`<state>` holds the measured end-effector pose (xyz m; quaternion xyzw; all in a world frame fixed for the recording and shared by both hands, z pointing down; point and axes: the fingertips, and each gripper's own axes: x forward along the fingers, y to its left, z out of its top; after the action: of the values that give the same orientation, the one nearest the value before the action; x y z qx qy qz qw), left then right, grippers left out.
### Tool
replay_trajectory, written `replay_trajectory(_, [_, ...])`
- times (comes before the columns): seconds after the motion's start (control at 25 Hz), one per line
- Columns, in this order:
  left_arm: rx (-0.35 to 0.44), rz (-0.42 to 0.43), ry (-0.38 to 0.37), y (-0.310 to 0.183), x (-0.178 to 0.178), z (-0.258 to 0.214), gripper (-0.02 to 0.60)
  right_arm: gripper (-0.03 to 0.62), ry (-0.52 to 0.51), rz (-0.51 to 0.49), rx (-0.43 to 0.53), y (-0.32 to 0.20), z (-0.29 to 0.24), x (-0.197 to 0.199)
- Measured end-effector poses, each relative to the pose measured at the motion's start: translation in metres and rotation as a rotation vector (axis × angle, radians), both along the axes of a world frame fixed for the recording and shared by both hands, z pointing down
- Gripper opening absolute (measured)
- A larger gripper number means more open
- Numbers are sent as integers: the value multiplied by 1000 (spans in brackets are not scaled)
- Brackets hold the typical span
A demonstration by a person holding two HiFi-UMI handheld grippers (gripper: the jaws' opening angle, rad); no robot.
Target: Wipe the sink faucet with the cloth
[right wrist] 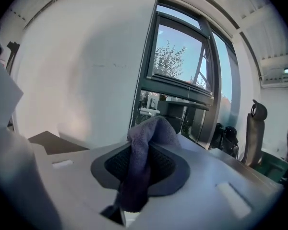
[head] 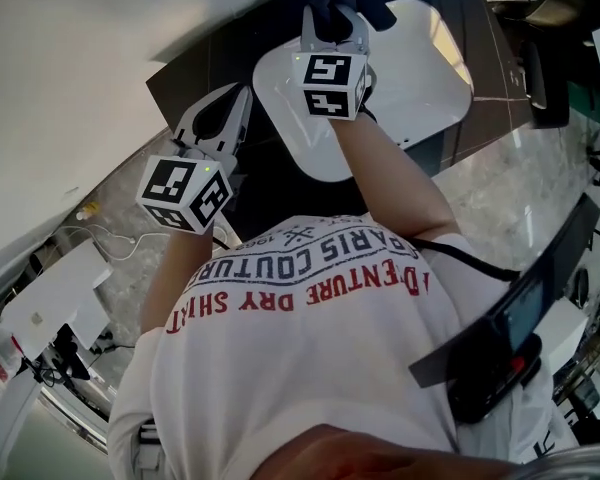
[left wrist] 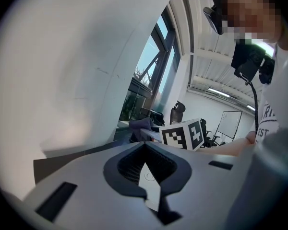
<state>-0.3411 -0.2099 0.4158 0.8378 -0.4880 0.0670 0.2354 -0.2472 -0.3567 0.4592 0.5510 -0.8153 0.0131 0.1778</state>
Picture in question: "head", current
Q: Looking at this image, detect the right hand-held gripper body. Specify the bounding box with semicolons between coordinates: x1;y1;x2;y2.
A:
292;41;379;120

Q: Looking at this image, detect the black office chair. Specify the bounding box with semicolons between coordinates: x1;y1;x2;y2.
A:
489;0;600;129

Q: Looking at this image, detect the white cable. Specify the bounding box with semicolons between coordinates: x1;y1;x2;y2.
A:
54;222;171;262

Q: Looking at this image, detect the white sink basin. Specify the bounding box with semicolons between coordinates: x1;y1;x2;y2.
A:
252;0;474;182

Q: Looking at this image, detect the white side table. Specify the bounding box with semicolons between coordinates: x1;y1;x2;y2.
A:
537;297;589;374

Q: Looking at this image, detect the white cardboard box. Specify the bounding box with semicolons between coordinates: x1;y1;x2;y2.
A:
2;240;114;362

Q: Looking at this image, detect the thick black cable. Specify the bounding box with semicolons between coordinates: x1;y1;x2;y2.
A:
414;235;521;282

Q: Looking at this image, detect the person's white printed shirt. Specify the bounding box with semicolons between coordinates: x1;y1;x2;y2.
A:
107;212;556;480

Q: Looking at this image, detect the silver metal door frame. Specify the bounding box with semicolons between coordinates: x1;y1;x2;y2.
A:
34;387;111;454

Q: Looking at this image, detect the black tangled equipment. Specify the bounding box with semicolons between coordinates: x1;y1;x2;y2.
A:
22;325;91;387

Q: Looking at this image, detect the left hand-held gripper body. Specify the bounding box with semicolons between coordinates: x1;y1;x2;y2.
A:
136;135;246;234

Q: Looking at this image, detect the green cabinet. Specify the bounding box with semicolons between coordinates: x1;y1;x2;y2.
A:
567;80;600;130

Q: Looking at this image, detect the person's left forearm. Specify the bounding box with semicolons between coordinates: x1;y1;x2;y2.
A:
137;227;214;339

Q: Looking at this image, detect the person's right forearm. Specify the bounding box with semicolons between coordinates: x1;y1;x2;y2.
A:
327;115;461;249

